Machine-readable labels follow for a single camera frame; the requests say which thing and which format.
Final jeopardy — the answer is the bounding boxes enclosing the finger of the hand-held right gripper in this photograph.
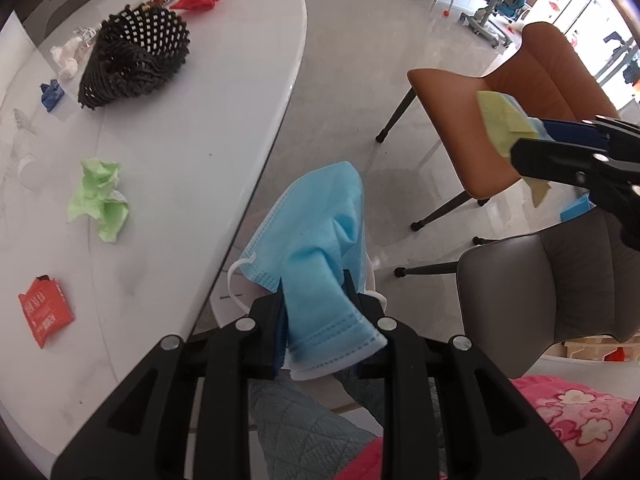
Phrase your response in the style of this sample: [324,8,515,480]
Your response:
[510,137,640,252]
[540,115,640,161]

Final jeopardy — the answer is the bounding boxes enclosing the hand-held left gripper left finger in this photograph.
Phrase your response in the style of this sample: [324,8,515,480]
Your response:
[50,290,291,480]

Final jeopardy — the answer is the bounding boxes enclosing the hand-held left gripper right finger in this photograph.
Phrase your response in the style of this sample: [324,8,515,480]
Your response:
[342,269,582,480]

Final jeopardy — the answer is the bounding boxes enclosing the yellow paper scrap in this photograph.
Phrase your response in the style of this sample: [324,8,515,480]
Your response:
[475,91,553,208]

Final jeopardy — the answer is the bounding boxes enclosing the blue face mask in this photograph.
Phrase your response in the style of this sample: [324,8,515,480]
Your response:
[227,161,390,380]

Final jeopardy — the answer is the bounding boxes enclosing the green paper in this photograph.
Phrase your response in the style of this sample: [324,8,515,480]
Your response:
[66,158,130,245]

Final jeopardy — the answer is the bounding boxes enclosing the red snack packet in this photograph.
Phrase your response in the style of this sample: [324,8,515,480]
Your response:
[18,275,75,350]

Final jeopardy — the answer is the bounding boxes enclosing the clear plastic packaging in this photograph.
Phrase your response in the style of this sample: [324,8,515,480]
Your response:
[11,107,51,191]

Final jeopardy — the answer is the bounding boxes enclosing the blue wrapper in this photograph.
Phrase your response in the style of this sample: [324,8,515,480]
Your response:
[40,79,67,112]

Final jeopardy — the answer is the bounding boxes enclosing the white tissue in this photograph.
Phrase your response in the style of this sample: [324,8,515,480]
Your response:
[50,37,93,80]

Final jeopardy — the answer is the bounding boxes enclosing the blue plastic box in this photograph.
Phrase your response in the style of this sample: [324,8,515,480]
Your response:
[560,197,596,223]

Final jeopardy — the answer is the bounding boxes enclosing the orange dining chair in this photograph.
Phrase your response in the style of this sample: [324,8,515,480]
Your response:
[376,21,621,233]

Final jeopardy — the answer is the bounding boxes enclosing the person's teal quilted pants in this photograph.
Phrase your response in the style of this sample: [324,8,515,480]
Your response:
[249,365,386,480]

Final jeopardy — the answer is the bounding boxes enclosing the beige storage crate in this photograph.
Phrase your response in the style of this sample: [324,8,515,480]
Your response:
[564,338,640,363]

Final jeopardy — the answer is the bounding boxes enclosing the pink floral blanket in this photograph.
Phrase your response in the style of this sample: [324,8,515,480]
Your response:
[332,375,640,480]

